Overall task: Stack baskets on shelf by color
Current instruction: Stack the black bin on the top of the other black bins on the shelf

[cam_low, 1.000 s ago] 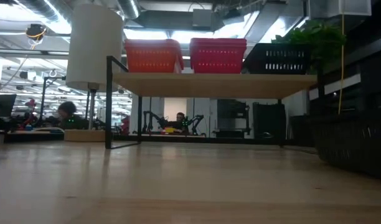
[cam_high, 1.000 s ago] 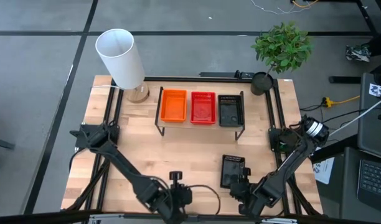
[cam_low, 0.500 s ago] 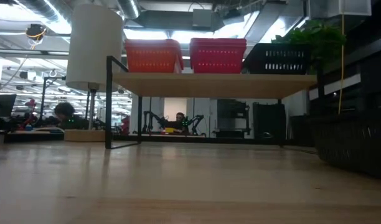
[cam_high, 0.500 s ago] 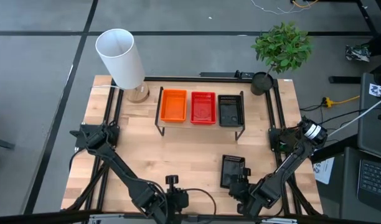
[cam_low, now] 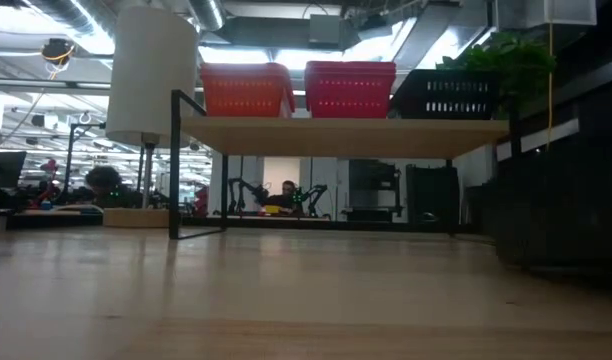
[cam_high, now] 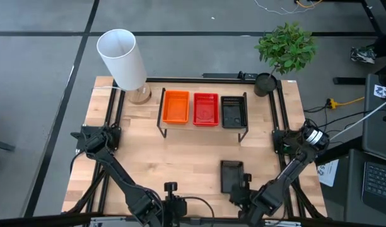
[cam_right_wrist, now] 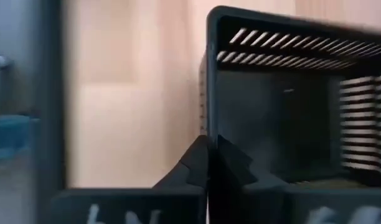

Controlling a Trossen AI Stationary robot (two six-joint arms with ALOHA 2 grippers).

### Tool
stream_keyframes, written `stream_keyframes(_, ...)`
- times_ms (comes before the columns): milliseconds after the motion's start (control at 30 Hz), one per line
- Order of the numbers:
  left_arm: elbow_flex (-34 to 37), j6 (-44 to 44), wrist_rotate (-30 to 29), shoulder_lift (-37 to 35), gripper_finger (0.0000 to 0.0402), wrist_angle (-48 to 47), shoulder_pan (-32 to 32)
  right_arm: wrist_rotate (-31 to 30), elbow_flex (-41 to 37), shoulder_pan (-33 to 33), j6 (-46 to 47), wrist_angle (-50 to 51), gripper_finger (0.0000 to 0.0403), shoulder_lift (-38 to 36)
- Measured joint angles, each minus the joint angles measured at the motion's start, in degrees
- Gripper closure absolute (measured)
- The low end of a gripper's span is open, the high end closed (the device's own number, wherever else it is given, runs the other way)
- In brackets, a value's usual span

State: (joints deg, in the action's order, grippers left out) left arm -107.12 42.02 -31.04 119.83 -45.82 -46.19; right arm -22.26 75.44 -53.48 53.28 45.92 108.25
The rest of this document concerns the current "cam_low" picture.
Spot green potted plant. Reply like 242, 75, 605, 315
435, 30, 558, 119

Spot wooden shelf black metal legs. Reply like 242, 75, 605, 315
168, 88, 521, 241

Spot person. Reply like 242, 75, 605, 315
263, 179, 302, 214
83, 164, 145, 210

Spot dark computer monitor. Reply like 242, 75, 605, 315
0, 149, 28, 211

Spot black ceiling cable reel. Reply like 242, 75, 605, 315
39, 37, 77, 67

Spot black cabinet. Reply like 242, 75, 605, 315
405, 163, 461, 225

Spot black equipment rack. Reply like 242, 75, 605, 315
346, 159, 404, 223

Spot black shelving unit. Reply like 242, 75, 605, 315
495, 29, 612, 151

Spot grey ceiling box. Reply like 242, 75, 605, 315
308, 13, 346, 47

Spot white ceiling unit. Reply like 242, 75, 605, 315
495, 0, 598, 29

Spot orange plastic basket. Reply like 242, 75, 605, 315
203, 72, 295, 119

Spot silver ventilation duct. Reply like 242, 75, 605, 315
15, 0, 117, 47
188, 0, 227, 32

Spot black metal rig frame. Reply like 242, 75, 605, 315
0, 209, 497, 234

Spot white shade table lamp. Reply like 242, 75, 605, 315
101, 5, 201, 230

